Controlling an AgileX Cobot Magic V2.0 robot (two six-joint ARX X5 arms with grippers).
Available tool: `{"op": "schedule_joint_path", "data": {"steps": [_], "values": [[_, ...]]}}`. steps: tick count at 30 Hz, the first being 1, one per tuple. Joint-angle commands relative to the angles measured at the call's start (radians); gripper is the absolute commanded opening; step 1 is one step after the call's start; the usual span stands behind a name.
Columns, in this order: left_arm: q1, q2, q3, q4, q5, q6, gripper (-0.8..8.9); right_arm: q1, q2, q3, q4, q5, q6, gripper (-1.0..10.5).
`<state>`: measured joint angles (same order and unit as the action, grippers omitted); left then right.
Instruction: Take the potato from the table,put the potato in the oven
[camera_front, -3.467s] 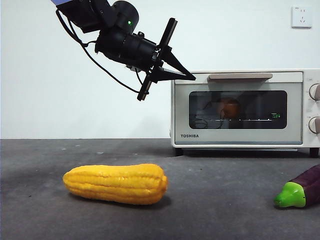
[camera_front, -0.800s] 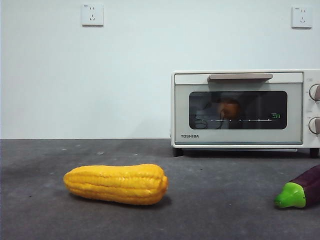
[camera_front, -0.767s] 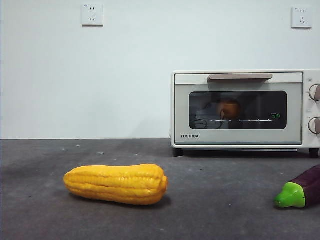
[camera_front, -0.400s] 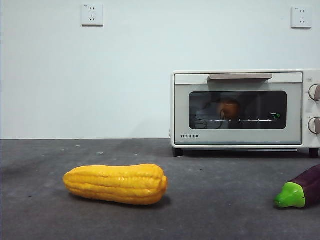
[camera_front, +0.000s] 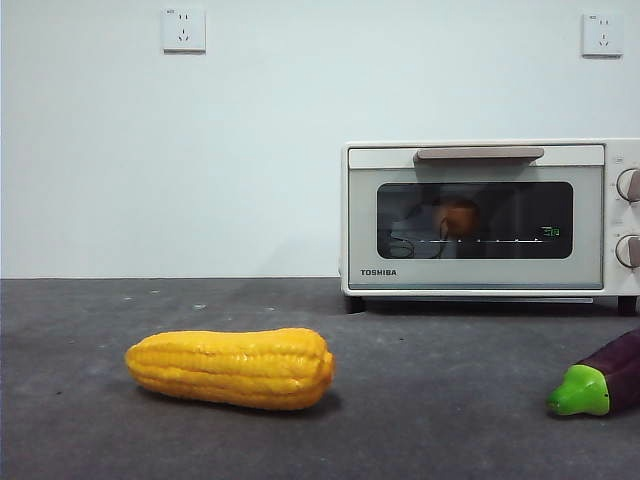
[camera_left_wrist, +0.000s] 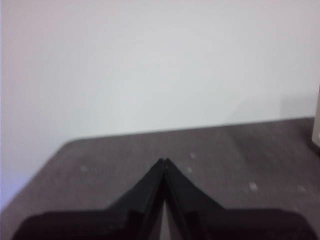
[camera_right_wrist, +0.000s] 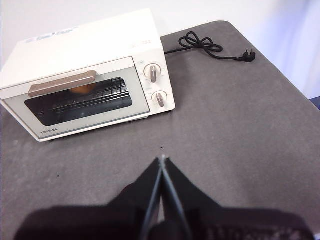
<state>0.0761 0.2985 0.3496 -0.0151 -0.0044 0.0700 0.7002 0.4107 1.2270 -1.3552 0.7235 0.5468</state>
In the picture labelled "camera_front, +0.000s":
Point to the brown round potato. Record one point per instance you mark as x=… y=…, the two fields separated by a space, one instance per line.
x=457 y=217

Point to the cream white toaster oven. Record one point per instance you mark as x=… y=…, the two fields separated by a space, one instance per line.
x=612 y=220

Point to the beige round oven knob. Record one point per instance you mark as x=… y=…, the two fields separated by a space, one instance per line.
x=627 y=250
x=627 y=185

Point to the yellow corn cob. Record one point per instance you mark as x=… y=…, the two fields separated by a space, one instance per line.
x=225 y=367

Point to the purple eggplant with green stem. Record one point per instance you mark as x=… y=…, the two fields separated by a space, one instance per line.
x=580 y=392

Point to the white wall socket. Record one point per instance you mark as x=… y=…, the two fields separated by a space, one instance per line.
x=184 y=30
x=602 y=36

